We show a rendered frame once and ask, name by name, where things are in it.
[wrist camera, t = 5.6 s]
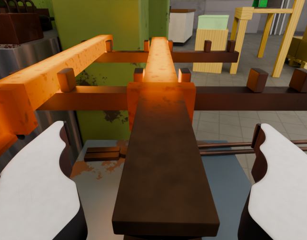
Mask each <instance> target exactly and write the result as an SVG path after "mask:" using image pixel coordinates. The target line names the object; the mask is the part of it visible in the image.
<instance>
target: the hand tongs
mask: <svg viewBox="0 0 307 240"><path fill-rule="evenodd" d="M290 141H291V142H292V143H293V144H307V140H290ZM251 144H252V142H233V143H210V144H198V148H199V149H201V148H224V147H247V146H251ZM299 148H300V149H301V150H302V151H307V147H299ZM127 149H128V148H122V149H120V146H117V147H93V148H87V151H86V153H85V156H84V161H85V162H86V161H108V160H119V156H120V157H122V158H125V157H126V153H127ZM199 152H200V155H201V156H208V155H231V154H254V153H255V152H254V150H253V149H245V150H210V151H199Z"/></svg>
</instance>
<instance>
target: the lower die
mask: <svg viewBox="0 0 307 240"><path fill-rule="evenodd" d="M9 7H10V10H11V13H18V11H17V8H16V6H9ZM27 7H28V10H29V13H34V11H33V7H32V6H27ZM19 8H20V12H21V13H26V10H25V6H19ZM35 9H36V13H37V14H38V15H46V16H47V17H50V14H49V10H48V9H37V8H36V6H35ZM0 12H1V13H8V10H7V7H6V6H4V5H0ZM41 28H42V31H43V30H50V29H53V27H52V23H51V21H49V22H48V23H47V24H41Z"/></svg>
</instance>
